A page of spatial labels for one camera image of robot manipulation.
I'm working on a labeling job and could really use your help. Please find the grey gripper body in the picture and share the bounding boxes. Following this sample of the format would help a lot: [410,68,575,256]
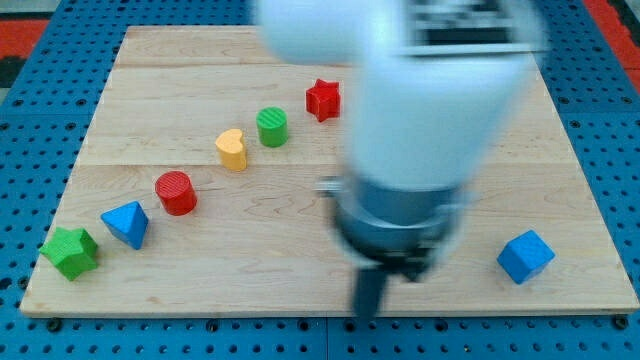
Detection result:
[316,173,468,281]

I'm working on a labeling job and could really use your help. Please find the black stylus gripper finger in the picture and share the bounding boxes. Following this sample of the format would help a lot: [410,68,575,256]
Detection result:
[352,267,388,318]

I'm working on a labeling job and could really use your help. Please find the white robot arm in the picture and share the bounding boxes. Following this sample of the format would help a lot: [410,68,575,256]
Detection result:
[255,0,544,318]

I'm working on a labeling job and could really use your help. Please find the red star block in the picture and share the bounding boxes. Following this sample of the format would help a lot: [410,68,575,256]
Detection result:
[305,79,341,123]

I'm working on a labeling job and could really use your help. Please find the green star block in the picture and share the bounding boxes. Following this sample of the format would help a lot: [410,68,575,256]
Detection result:
[39,227,98,281]

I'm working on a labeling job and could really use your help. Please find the blue cube block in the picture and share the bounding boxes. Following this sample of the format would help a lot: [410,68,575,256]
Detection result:
[497,230,555,285]

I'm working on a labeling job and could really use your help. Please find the green cylinder block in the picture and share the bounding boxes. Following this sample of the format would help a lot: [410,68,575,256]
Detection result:
[256,107,288,147]

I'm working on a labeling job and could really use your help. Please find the yellow heart block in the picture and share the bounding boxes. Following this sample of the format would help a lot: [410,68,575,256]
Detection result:
[215,128,247,171]

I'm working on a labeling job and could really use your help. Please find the wooden board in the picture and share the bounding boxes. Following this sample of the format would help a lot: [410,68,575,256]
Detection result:
[20,26,639,318]

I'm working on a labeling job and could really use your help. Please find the red cylinder block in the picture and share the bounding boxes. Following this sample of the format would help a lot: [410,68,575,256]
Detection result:
[155,171,198,216]

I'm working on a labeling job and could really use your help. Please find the blue triangular block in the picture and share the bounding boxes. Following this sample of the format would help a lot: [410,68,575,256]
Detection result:
[100,201,149,250]

